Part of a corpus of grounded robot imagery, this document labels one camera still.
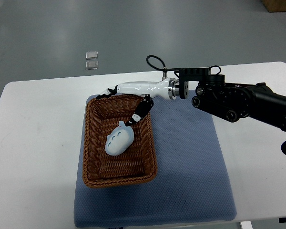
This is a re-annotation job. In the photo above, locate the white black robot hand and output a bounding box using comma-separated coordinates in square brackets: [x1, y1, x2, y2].
[96, 78, 180, 126]

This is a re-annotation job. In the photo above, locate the blue plush toy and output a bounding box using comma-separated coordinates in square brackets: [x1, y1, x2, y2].
[105, 121, 134, 156]

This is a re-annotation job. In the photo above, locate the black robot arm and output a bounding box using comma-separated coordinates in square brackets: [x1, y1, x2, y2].
[174, 68, 286, 132]

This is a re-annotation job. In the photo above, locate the brown wicker basket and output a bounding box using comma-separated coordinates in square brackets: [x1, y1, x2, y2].
[82, 95, 157, 188]

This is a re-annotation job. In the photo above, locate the upper silver floor plate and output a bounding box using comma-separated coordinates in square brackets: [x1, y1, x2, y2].
[85, 51, 98, 60]

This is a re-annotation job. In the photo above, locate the blue quilted mat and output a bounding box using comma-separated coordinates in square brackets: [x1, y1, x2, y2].
[74, 97, 236, 228]

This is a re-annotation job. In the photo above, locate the brown cardboard box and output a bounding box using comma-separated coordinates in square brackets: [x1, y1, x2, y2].
[262, 0, 286, 12]

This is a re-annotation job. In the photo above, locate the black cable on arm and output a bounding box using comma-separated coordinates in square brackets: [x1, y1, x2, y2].
[146, 55, 222, 74]

